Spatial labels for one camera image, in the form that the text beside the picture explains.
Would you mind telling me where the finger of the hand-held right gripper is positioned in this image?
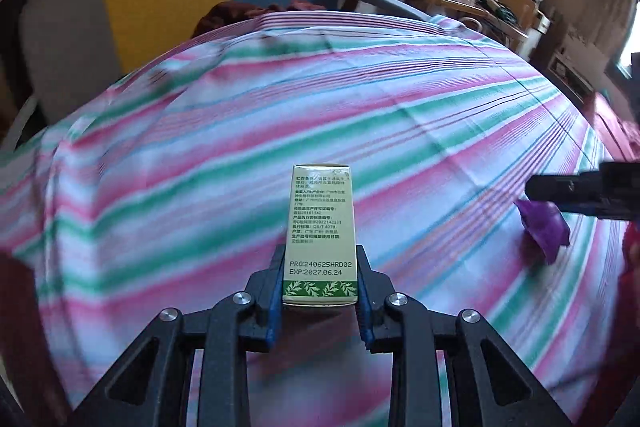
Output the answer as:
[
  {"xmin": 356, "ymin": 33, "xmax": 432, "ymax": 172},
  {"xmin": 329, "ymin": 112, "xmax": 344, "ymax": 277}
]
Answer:
[{"xmin": 529, "ymin": 162, "xmax": 640, "ymax": 219}]

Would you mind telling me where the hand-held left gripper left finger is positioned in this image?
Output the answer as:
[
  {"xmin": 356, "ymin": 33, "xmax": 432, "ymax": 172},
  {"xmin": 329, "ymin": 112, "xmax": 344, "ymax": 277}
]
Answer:
[{"xmin": 75, "ymin": 246, "xmax": 285, "ymax": 427}]

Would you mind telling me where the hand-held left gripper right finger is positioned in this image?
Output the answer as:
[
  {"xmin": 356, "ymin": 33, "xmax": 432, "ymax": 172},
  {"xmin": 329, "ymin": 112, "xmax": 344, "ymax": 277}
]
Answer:
[{"xmin": 356, "ymin": 246, "xmax": 571, "ymax": 427}]

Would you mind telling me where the purple packet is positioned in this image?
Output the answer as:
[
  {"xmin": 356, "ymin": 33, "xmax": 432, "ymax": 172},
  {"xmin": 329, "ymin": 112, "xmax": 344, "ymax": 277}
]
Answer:
[{"xmin": 516, "ymin": 199, "xmax": 572, "ymax": 265}]

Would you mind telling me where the green small box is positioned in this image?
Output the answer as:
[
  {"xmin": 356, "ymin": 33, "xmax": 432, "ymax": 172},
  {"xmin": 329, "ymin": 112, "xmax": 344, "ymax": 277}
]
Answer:
[{"xmin": 282, "ymin": 163, "xmax": 360, "ymax": 307}]

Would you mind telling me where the red patterned cloth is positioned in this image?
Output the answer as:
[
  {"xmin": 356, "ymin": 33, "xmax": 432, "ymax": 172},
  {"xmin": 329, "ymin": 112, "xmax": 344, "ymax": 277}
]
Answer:
[{"xmin": 582, "ymin": 92, "xmax": 640, "ymax": 168}]

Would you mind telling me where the dark red fleece clothing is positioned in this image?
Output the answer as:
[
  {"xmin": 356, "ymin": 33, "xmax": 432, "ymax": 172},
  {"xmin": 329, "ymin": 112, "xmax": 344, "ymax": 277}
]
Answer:
[{"xmin": 619, "ymin": 221, "xmax": 640, "ymax": 410}]

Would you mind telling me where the brown cardboard box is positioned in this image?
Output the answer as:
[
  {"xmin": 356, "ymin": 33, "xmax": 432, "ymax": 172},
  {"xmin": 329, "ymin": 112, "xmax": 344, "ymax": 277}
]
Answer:
[{"xmin": 492, "ymin": 0, "xmax": 537, "ymax": 28}]

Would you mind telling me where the striped tablecloth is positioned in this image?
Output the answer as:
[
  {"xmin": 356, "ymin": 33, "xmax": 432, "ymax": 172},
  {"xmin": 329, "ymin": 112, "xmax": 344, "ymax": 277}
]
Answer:
[{"xmin": 0, "ymin": 9, "xmax": 632, "ymax": 427}]

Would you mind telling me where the dark red cloth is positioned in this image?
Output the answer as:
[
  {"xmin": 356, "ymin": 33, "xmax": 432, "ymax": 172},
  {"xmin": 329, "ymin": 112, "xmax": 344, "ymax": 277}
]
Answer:
[{"xmin": 192, "ymin": 0, "xmax": 326, "ymax": 38}]

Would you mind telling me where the white foam piece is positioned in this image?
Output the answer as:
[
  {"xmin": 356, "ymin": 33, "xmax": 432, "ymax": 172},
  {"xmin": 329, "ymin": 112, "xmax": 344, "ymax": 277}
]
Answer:
[{"xmin": 4, "ymin": 94, "xmax": 42, "ymax": 148}]

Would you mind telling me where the green cable bundle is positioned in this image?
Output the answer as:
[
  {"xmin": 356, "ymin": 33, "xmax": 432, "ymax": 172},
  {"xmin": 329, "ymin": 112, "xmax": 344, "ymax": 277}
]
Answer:
[{"xmin": 481, "ymin": 0, "xmax": 517, "ymax": 21}]

